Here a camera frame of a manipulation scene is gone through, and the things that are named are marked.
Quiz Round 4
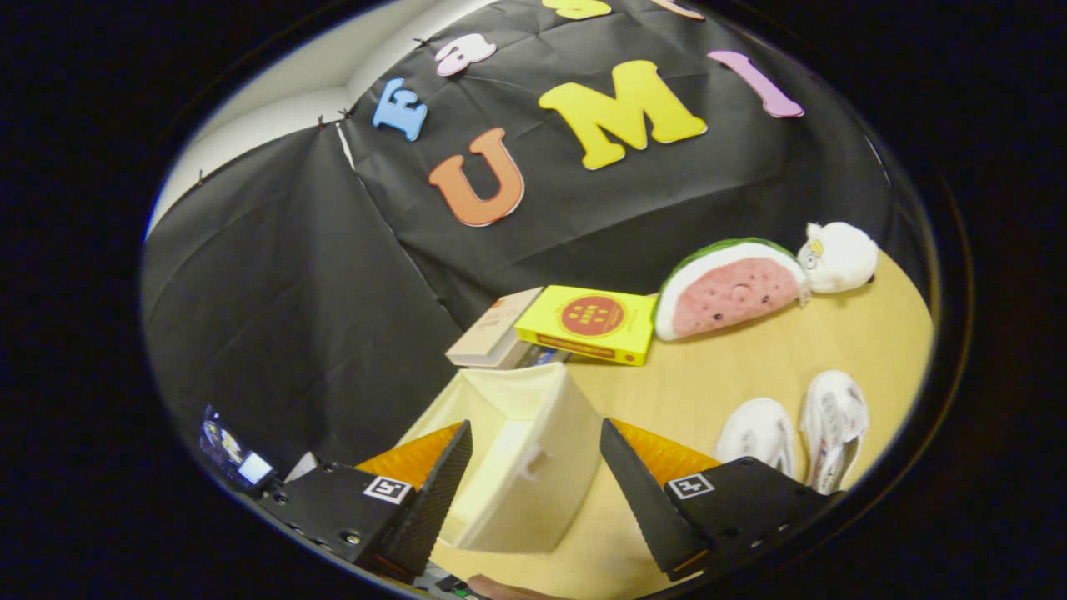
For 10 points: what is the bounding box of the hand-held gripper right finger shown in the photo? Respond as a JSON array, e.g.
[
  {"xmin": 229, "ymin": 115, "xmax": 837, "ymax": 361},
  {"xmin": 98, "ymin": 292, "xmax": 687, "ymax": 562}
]
[{"xmin": 599, "ymin": 418, "xmax": 843, "ymax": 582}]

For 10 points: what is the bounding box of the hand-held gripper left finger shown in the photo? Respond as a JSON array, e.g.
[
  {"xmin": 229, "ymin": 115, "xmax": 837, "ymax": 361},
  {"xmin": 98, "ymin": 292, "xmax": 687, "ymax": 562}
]
[{"xmin": 254, "ymin": 419, "xmax": 473, "ymax": 582}]

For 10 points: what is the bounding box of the white canvas shoe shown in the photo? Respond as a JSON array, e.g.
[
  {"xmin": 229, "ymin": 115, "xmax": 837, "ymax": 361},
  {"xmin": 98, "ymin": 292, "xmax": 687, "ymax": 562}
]
[
  {"xmin": 714, "ymin": 397, "xmax": 797, "ymax": 480},
  {"xmin": 800, "ymin": 370, "xmax": 870, "ymax": 496}
]

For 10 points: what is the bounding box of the cream fabric storage box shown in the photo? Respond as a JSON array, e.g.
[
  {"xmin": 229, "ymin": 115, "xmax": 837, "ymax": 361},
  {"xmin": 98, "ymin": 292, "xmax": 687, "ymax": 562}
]
[{"xmin": 398, "ymin": 362, "xmax": 603, "ymax": 555}]

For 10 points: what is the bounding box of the yellow book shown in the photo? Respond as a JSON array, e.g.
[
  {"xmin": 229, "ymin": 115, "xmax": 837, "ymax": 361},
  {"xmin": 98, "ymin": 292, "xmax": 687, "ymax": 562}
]
[{"xmin": 514, "ymin": 285, "xmax": 658, "ymax": 367}]

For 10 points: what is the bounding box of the dark book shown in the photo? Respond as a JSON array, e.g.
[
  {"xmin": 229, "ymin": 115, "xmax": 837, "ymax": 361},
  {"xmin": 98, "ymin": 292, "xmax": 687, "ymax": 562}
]
[{"xmin": 517, "ymin": 343, "xmax": 572, "ymax": 369}]

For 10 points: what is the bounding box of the beige book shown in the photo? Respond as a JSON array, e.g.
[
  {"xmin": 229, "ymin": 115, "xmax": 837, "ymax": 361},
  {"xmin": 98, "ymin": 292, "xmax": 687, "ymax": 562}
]
[{"xmin": 445, "ymin": 287, "xmax": 544, "ymax": 369}]

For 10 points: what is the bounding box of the watermelon slice plush toy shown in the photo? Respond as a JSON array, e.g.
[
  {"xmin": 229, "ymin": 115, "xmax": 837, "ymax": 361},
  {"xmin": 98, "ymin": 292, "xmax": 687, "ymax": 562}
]
[{"xmin": 653, "ymin": 237, "xmax": 811, "ymax": 342}]

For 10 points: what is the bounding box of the white plush toy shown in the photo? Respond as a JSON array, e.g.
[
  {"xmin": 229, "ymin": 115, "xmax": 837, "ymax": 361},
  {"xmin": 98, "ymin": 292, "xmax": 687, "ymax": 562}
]
[{"xmin": 796, "ymin": 222, "xmax": 879, "ymax": 294}]

